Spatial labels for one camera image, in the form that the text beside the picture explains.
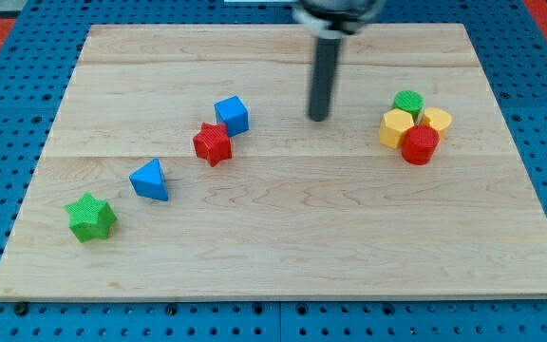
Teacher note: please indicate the green star block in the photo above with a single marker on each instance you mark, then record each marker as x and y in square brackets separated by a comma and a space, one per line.
[90, 218]

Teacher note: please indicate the yellow hexagon block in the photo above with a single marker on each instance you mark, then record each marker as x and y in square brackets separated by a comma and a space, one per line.
[393, 127]

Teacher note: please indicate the blue cube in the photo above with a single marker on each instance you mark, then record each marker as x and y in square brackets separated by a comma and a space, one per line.
[234, 114]

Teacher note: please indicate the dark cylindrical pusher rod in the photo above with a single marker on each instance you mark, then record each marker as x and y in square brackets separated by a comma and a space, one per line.
[324, 67]

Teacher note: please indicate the red cylinder block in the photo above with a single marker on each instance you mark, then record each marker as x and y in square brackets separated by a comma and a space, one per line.
[420, 144]

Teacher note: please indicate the wooden board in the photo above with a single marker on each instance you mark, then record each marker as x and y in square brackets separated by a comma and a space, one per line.
[302, 211]

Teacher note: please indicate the red star block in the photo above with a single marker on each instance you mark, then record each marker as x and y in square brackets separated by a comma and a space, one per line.
[212, 143]

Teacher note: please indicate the blue triangular prism block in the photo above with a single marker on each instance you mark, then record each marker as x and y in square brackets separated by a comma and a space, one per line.
[149, 181]

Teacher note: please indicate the green cylinder block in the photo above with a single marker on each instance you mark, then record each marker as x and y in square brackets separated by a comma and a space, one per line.
[409, 101]

